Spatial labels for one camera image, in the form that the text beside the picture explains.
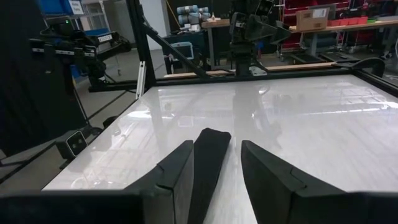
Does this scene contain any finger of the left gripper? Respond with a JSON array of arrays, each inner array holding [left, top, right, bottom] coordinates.
[[248, 14, 278, 42], [269, 21, 292, 45]]

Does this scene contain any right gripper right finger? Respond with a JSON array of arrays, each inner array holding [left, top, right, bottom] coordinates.
[[240, 139, 352, 224]]

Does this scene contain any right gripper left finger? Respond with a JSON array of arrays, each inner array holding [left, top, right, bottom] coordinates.
[[123, 139, 195, 224]]

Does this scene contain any black towel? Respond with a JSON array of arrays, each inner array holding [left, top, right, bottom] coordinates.
[[186, 127, 233, 224]]

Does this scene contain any small wooden table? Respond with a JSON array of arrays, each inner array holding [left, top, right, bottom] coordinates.
[[200, 17, 233, 71]]

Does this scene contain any cardboard box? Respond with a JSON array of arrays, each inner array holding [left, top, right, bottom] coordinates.
[[295, 7, 331, 32]]

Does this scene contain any light wooden side board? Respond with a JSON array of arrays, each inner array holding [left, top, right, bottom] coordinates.
[[164, 61, 338, 78]]

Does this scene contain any grey rolled mat bundle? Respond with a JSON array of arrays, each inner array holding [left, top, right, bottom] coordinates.
[[176, 4, 210, 26]]

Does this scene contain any small screen device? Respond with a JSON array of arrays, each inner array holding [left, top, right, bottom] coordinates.
[[169, 41, 195, 62]]

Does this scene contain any long wooden workbench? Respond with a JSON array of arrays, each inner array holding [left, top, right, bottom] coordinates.
[[288, 19, 398, 57]]

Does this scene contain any red tray row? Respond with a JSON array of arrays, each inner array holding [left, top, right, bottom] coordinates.
[[328, 17, 369, 27]]

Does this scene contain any red shelf unit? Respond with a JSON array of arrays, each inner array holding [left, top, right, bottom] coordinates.
[[281, 0, 398, 19]]

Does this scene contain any white aluminium extrusion piece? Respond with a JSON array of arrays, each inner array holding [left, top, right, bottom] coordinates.
[[136, 60, 147, 100]]

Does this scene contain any white label card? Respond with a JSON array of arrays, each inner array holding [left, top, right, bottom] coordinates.
[[68, 0, 85, 15]]

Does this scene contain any blue storage bin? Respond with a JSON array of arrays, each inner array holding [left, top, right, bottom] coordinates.
[[37, 0, 85, 16]]

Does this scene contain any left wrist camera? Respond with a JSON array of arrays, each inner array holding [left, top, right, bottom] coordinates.
[[255, 0, 275, 17]]

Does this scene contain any black curved corner bracket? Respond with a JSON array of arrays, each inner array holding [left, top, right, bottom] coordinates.
[[352, 57, 387, 78]]

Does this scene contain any black metal table frame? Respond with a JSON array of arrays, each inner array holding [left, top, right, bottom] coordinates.
[[0, 0, 398, 187]]

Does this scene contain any small grey camera box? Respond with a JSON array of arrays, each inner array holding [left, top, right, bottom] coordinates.
[[55, 129, 90, 162]]

